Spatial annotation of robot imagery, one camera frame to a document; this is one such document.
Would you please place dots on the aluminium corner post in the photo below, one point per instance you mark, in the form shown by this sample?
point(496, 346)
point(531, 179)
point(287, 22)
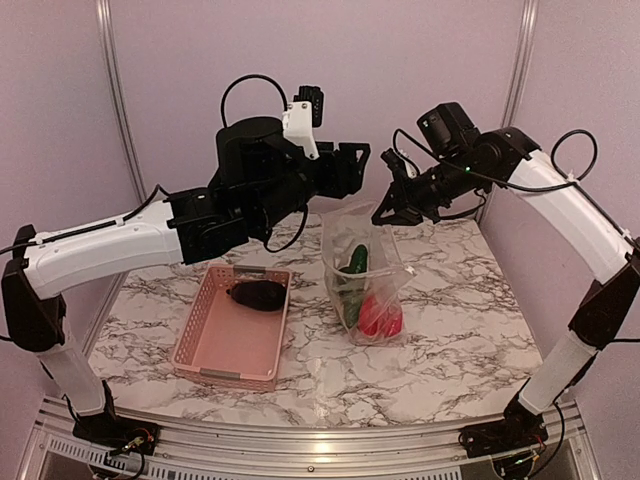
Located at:
point(512, 35)
point(109, 48)

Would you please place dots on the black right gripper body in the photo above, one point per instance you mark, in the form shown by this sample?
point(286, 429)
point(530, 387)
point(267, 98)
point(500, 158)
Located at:
point(454, 178)

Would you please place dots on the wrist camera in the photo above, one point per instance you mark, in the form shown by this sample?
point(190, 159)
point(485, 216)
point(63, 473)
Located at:
point(399, 166)
point(302, 115)

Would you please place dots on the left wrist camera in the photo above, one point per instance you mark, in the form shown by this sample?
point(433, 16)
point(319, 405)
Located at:
point(302, 115)

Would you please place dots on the dark purple toy eggplant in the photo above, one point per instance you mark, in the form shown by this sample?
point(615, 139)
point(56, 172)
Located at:
point(260, 295)

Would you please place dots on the green toy cucumber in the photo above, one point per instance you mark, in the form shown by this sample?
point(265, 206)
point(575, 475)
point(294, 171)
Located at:
point(352, 285)

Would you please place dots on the right aluminium corner post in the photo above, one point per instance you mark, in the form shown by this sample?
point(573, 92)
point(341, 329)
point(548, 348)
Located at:
point(512, 35)

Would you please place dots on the pink perforated plastic basket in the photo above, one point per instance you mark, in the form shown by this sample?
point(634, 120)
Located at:
point(226, 344)

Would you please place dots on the red toy tomato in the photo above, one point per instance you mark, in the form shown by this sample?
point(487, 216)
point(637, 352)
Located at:
point(376, 320)

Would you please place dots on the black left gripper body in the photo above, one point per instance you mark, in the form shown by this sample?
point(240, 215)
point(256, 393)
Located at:
point(284, 197)

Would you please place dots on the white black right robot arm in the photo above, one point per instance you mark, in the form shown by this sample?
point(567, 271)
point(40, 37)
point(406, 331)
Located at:
point(609, 252)

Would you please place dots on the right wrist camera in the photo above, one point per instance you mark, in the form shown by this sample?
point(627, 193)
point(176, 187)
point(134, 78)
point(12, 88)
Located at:
point(399, 166)

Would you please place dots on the aluminium front frame rail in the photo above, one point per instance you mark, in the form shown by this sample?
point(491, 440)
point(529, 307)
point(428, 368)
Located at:
point(194, 449)

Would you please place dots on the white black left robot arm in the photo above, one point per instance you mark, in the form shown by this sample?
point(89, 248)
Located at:
point(42, 266)

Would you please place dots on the clear zip top bag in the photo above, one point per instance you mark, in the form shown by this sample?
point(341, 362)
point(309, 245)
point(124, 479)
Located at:
point(363, 275)

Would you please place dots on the left aluminium corner post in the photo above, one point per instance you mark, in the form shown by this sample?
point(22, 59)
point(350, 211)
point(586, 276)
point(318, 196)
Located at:
point(109, 48)

